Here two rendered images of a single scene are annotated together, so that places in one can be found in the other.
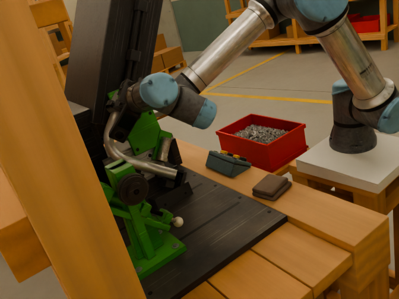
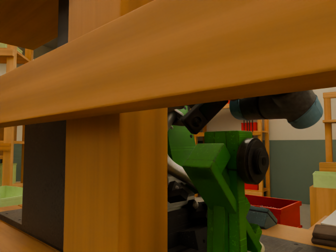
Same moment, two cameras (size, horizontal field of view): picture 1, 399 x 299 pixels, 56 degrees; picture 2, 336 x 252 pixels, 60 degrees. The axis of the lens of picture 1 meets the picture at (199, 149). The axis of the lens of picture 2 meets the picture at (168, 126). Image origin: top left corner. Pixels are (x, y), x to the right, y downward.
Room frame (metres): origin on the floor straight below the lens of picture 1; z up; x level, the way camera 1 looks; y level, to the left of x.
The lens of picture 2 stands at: (0.35, 0.45, 1.15)
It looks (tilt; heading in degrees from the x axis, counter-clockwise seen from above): 4 degrees up; 343
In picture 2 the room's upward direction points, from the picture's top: straight up
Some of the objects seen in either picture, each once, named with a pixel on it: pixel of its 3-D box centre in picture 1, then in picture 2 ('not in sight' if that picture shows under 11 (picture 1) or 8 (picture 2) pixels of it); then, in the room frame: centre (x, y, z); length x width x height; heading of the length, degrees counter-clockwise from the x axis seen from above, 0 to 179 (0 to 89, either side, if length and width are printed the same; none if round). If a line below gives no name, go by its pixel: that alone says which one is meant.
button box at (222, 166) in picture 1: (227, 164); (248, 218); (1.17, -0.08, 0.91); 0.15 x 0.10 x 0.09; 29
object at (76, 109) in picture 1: (70, 157); (77, 171); (1.22, 0.44, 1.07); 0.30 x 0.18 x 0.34; 29
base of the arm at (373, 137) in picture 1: (352, 130); not in sight; (1.12, -0.52, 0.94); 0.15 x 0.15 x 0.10
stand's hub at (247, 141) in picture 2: (133, 190); (255, 161); (0.76, 0.17, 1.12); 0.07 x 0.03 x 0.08; 119
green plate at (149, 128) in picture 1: (133, 117); (171, 136); (1.16, 0.18, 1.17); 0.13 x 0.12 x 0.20; 29
